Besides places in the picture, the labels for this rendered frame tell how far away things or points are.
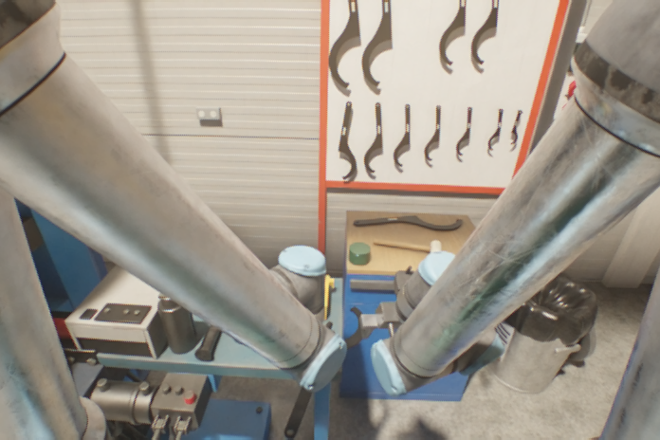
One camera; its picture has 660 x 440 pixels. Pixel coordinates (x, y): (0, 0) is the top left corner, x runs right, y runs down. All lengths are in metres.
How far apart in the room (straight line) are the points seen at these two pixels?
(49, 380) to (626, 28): 0.57
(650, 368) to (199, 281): 0.43
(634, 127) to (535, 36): 2.44
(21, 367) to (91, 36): 2.64
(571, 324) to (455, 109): 1.46
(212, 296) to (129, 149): 0.15
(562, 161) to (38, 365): 0.51
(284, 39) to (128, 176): 2.26
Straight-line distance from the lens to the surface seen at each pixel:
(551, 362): 2.40
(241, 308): 0.37
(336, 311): 1.20
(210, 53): 2.60
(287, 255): 0.68
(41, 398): 0.50
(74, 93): 0.25
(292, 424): 0.95
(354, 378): 2.13
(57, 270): 1.43
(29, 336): 0.46
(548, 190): 0.31
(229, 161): 2.73
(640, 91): 0.26
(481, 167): 2.76
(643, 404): 0.49
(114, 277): 1.29
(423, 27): 2.46
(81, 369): 1.28
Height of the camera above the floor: 1.89
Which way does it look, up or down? 29 degrees down
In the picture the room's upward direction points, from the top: 2 degrees clockwise
